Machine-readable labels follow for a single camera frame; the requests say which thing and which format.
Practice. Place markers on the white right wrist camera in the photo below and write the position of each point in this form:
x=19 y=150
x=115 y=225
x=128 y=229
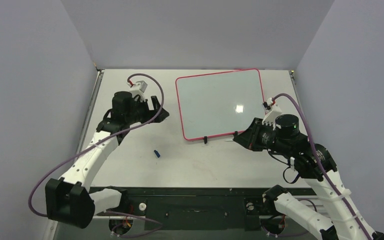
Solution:
x=272 y=111

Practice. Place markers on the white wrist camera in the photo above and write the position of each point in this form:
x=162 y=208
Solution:
x=272 y=111
x=138 y=91

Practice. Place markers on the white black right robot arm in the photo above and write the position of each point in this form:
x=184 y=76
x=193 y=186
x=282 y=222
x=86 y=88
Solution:
x=315 y=165

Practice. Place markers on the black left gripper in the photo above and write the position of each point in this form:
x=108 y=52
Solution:
x=150 y=114

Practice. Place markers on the blue marker cap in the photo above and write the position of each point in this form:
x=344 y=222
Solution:
x=157 y=153

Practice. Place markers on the pink framed whiteboard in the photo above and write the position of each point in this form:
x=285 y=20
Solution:
x=220 y=103

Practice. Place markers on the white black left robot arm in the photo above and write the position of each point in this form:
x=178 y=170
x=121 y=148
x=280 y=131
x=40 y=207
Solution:
x=68 y=198

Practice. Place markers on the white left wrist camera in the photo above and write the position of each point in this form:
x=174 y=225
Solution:
x=138 y=91

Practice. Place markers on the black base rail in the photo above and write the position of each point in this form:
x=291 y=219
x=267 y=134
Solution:
x=197 y=208

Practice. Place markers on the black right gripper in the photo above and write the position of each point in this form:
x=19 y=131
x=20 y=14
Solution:
x=254 y=133

